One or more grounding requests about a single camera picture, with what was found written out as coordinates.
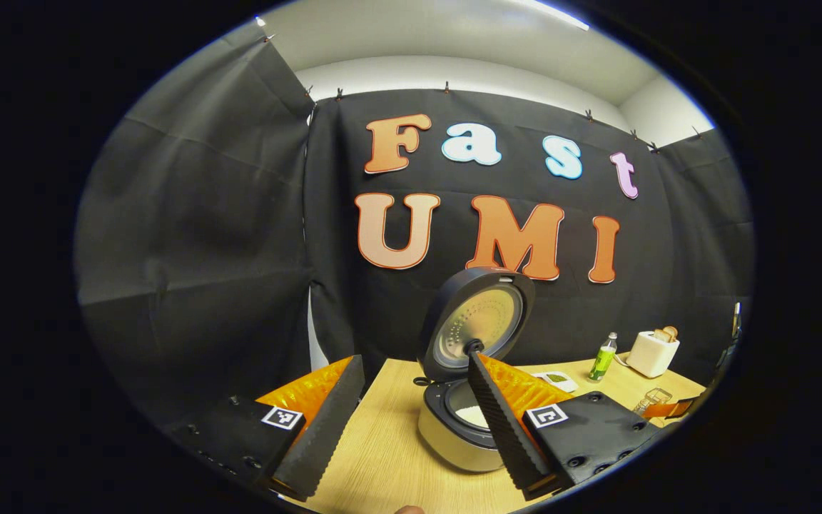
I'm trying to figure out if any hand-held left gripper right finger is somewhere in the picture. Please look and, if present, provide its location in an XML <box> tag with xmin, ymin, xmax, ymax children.
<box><xmin>467</xmin><ymin>351</ymin><xmax>661</xmax><ymax>500</ymax></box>

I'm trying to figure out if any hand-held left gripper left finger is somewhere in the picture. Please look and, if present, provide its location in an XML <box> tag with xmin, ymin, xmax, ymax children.
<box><xmin>161</xmin><ymin>355</ymin><xmax>367</xmax><ymax>503</ymax></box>

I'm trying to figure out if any clear glass chopstick holder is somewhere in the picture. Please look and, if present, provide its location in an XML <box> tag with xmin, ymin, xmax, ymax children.
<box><xmin>634</xmin><ymin>388</ymin><xmax>673</xmax><ymax>416</ymax></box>

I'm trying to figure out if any white rice mound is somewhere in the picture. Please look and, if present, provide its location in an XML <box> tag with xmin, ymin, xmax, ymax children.
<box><xmin>456</xmin><ymin>403</ymin><xmax>490</xmax><ymax>429</ymax></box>

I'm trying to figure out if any dark grey rice cooker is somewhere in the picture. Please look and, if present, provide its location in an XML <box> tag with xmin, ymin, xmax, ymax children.
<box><xmin>413</xmin><ymin>268</ymin><xmax>537</xmax><ymax>473</ymax></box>

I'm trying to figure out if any white toaster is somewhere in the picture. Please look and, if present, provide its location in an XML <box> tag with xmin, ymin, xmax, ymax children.
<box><xmin>626</xmin><ymin>331</ymin><xmax>681</xmax><ymax>379</ymax></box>

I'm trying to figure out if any green drink bottle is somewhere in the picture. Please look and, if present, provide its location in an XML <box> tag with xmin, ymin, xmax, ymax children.
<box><xmin>588</xmin><ymin>332</ymin><xmax>619</xmax><ymax>383</ymax></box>

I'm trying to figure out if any white divided bean dish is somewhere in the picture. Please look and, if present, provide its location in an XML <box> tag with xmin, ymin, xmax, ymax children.
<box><xmin>534</xmin><ymin>371</ymin><xmax>579</xmax><ymax>393</ymax></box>

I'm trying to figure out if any black backdrop cloth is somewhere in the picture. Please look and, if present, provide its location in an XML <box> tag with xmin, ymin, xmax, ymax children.
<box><xmin>74</xmin><ymin>20</ymin><xmax>754</xmax><ymax>443</ymax></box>

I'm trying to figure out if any row of black cloth clips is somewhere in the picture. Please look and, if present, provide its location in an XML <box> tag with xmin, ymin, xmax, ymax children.
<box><xmin>261</xmin><ymin>30</ymin><xmax>703</xmax><ymax>154</ymax></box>

